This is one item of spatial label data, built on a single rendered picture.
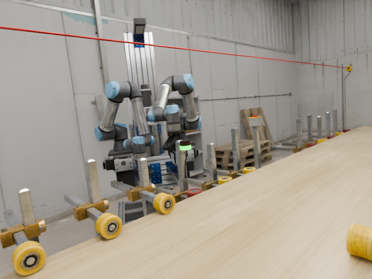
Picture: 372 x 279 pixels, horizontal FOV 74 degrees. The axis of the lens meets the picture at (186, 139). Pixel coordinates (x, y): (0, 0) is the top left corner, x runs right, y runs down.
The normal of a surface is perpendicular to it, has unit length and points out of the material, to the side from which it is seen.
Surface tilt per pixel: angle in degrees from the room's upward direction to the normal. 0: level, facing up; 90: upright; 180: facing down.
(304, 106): 90
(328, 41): 90
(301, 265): 0
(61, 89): 90
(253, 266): 0
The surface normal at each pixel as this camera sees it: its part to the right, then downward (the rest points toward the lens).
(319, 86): -0.72, 0.15
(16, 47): 0.69, 0.02
